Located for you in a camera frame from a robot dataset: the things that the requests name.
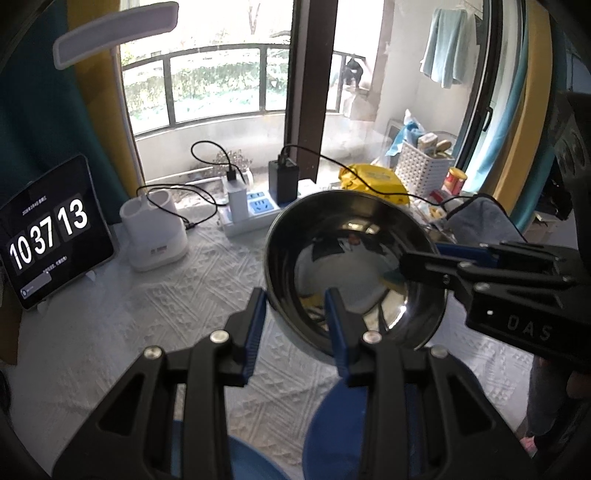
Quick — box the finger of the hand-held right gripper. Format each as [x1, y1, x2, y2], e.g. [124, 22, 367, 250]
[399, 251, 490, 296]
[434, 239, 579, 278]

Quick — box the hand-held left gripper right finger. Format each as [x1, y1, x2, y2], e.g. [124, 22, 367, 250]
[324, 287, 539, 480]

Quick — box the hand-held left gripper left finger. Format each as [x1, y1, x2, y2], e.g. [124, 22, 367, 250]
[53, 287, 269, 480]

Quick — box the large dark blue bowl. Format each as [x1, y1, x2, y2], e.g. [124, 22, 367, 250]
[302, 383, 481, 480]

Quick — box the pink steel-lined bowl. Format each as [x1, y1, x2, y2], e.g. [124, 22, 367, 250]
[263, 191, 448, 356]

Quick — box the large blue plate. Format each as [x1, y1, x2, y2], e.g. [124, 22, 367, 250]
[173, 418, 278, 480]

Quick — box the grey cloth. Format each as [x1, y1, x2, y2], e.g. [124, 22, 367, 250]
[445, 194, 527, 245]

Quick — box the red can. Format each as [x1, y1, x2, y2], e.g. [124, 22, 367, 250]
[443, 167, 468, 195]

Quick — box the white woven basket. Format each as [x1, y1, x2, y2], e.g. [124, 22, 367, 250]
[394, 138, 458, 192]

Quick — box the yellow bag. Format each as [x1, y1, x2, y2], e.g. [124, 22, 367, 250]
[338, 163, 411, 208]

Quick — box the teal curtain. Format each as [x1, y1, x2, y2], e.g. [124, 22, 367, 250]
[0, 0, 93, 195]
[512, 46, 578, 232]

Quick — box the white textured tablecloth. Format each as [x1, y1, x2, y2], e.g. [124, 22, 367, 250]
[9, 203, 536, 480]

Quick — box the white power strip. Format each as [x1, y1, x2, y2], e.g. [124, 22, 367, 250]
[217, 178, 324, 237]

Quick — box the blue plastic bag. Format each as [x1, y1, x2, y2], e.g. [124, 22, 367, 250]
[390, 108, 426, 155]

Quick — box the white charger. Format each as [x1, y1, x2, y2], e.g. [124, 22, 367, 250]
[223, 171, 247, 222]

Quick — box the white desk lamp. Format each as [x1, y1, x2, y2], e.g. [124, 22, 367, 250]
[52, 1, 189, 272]

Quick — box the yellow curtain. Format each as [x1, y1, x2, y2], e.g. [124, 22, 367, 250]
[69, 37, 144, 222]
[494, 0, 559, 208]

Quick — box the light blue hanging towel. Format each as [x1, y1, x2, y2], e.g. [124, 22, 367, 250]
[419, 7, 469, 89]

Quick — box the tablet with clock display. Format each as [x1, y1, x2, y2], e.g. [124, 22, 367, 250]
[0, 154, 115, 310]

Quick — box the black charger cable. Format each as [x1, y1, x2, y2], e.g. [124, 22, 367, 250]
[191, 141, 237, 183]

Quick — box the brown window post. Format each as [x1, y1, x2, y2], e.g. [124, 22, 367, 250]
[285, 0, 340, 185]

